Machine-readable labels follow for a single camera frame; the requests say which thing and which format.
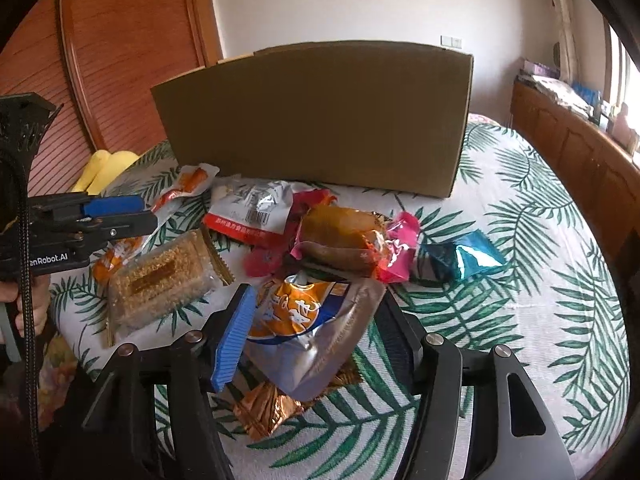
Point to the white wall switch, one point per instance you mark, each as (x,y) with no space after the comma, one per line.
(451,41)

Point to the copper foil snack packet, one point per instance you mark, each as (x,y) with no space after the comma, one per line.
(265,407)

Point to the cream curtain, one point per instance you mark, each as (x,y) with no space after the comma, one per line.
(565,25)

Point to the blue box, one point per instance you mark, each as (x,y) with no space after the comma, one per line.
(586,94)

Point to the pink packet with brown meat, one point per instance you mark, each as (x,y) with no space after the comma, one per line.
(342,232)

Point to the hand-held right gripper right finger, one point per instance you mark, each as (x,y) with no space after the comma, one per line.
(400,345)

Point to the orange and silver snack packet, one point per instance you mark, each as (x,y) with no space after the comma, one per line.
(320,332)

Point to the orange sausage packet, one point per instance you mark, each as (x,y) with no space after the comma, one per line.
(192,180)
(112,260)

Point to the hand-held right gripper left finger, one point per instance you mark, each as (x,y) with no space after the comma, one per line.
(234,345)

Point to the wooden side cabinet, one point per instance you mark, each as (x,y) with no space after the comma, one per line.
(565,145)

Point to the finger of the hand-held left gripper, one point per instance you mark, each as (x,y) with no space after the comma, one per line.
(112,205)
(130,225)

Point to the red pink snack packet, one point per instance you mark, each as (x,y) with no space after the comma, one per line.
(262,262)

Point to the floral quilt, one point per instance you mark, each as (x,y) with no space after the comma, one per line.
(55,385)

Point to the window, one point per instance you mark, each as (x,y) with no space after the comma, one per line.
(625,70)

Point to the yellow plush toy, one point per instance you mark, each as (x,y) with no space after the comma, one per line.
(107,167)

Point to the clear sesame bar packet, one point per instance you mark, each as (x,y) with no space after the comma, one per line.
(160,280)

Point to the silver and red snack packet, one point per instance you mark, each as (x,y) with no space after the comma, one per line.
(250,210)

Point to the leaf print bed sheet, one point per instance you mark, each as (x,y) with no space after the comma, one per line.
(525,310)

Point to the brown cardboard box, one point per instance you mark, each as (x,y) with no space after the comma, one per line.
(310,120)

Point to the pile of papers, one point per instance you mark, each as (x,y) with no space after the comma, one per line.
(550,85)

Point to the wooden wardrobe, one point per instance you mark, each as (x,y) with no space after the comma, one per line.
(130,50)

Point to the person's left hand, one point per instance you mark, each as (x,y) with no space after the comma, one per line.
(41,305)

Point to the blue foil snack packet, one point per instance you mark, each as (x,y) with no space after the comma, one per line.
(470,257)

